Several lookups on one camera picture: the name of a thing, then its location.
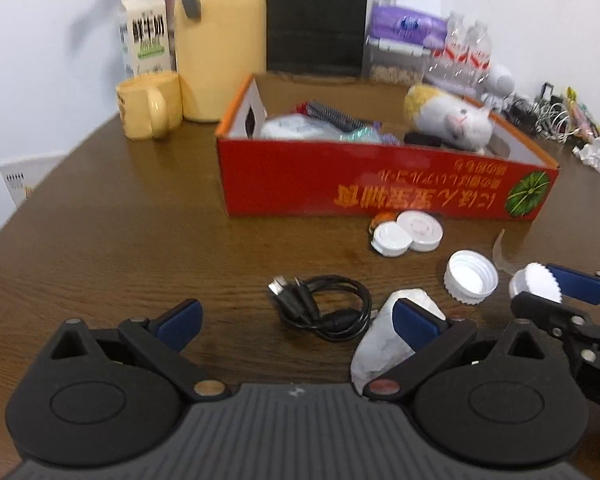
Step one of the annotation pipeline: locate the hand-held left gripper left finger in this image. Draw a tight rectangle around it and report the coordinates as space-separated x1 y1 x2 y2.
50 298 231 403

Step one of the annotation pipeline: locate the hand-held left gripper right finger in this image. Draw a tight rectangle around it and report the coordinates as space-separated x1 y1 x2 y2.
362 298 546 403

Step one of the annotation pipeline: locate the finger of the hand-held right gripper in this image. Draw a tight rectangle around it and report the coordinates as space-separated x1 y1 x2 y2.
547 263 600 308
510 291 600 362

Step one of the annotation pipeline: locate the white bottle cap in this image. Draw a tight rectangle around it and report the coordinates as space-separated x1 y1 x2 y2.
509 262 562 303
443 250 499 305

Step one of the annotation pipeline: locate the white round lid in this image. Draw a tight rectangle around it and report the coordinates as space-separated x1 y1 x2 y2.
397 210 444 253

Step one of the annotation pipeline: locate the black usb cable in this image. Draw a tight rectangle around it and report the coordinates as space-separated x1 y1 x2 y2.
267 274 376 343

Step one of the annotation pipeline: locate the red cardboard box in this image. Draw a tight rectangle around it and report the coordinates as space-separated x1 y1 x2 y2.
215 72 561 222

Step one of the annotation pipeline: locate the clear plastic bag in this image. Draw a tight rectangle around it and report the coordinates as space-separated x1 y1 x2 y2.
339 127 381 143

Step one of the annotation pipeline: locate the white yellow plush hamster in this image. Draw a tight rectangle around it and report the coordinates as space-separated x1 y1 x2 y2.
402 83 496 153

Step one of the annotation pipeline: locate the grey braided cable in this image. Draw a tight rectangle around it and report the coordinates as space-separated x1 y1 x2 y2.
305 100 376 133

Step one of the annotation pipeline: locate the clear plastic strip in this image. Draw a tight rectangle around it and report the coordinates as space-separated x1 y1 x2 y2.
492 228 518 276

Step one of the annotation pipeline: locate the small orange object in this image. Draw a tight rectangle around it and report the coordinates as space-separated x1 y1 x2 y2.
367 212 398 236

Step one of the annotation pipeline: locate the crumpled white tissue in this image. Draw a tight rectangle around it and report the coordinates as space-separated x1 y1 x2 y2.
572 136 600 177

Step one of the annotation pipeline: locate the colourful snack packet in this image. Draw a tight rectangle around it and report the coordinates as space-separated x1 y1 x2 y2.
562 86 600 141

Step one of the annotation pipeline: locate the white printed carton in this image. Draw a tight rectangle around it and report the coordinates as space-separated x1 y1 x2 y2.
0 152 68 208

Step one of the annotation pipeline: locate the white robot speaker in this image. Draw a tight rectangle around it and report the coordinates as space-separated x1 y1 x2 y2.
482 62 516 108

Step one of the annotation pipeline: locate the yellow mug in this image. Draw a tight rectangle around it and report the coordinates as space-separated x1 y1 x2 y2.
115 71 183 141

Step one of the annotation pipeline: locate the clear water bottle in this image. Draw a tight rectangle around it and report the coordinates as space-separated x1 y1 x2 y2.
462 20 493 88
432 10 468 81

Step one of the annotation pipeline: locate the clear food container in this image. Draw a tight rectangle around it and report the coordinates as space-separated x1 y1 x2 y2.
362 37 431 86

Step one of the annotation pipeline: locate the yellow thermos jug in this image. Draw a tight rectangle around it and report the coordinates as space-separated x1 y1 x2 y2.
174 0 267 123

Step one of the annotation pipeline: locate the white milk carton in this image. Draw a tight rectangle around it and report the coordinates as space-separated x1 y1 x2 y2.
118 0 173 79

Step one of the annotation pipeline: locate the purple tissue pack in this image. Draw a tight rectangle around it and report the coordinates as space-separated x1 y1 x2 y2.
369 0 451 51

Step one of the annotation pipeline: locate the black paper bag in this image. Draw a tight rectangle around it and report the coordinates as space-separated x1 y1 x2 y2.
252 0 371 78

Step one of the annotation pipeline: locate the white cable tangle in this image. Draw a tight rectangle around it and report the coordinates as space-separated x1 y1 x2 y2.
532 102 578 143

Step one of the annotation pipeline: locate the black cable tangle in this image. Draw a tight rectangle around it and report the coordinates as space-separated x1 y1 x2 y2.
507 95 538 126

